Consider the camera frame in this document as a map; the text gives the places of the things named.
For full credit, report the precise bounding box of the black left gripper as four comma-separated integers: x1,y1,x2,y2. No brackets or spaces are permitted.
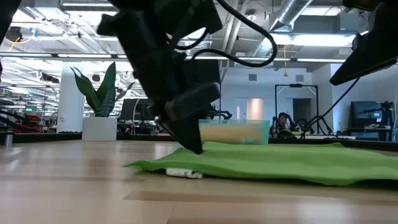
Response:
146,71,221,154

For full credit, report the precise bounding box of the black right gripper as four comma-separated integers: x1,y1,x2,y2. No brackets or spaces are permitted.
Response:
329,0,398,85

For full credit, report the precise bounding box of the orange microfiber towel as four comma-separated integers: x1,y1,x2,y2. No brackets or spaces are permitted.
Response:
200,125,267,145

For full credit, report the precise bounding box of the green microfiber towel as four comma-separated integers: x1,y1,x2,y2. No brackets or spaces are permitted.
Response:
125,141,398,187

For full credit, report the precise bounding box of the teal translucent plastic basket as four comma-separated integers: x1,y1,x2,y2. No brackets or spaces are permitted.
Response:
198,119,271,146

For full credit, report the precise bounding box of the small silver metal cylinder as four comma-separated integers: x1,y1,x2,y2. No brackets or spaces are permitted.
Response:
2,131,14,147

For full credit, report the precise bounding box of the black background monitor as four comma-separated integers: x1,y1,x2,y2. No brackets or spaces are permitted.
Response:
349,100,384,129
119,98,156,122

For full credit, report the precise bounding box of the green snake plant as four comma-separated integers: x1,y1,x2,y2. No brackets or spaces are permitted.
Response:
70,61,137,118

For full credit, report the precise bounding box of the person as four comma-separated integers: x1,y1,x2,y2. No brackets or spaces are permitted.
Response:
276,111,296,138

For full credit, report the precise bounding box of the white pillar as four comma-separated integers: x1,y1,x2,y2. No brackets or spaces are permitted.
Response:
57,61,85,133

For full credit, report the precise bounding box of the red background equipment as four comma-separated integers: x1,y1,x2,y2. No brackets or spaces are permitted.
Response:
12,114,42,134

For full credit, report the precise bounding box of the black ceiling-mounted device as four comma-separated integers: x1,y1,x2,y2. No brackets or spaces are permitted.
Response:
5,26,24,43

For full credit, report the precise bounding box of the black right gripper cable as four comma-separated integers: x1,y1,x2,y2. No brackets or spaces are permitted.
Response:
298,77,361,135

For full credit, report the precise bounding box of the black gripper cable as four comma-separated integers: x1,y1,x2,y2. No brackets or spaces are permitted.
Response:
298,77,361,135
174,0,278,68

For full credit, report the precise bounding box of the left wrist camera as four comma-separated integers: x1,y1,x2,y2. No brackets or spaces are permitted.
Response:
182,58,221,84

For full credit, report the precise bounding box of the black metal stand frame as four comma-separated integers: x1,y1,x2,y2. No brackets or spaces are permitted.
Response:
274,83,320,138

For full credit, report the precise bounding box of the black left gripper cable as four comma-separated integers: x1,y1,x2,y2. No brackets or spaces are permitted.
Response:
174,0,278,68

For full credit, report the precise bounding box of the black aluminium table frame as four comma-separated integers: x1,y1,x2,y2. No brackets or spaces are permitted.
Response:
0,132,398,153

